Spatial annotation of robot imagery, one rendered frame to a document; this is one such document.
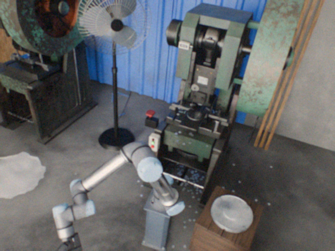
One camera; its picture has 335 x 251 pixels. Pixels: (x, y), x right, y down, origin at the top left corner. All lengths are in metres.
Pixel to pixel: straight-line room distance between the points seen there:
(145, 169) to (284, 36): 0.96
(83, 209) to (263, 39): 1.25
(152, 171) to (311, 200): 1.96
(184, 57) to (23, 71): 1.67
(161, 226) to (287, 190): 1.42
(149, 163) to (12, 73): 2.11
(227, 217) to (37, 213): 1.50
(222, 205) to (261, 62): 1.05
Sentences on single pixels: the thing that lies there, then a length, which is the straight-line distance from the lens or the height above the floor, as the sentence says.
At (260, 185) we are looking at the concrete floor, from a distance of 2.86.
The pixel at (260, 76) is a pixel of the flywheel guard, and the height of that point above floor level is 1.34.
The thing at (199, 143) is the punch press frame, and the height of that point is 0.62.
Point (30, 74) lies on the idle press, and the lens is 2.95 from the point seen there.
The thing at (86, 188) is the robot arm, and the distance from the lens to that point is 1.50.
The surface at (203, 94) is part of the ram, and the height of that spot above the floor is 0.97.
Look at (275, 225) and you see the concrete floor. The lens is 2.60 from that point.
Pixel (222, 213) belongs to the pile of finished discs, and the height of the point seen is 0.38.
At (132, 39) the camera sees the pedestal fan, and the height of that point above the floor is 1.16.
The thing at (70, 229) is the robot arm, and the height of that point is 0.75.
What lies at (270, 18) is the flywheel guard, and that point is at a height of 1.62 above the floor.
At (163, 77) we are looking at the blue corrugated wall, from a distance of 3.56.
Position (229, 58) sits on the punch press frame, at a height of 1.29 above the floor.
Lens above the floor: 1.96
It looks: 37 degrees down
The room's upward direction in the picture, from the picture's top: 7 degrees clockwise
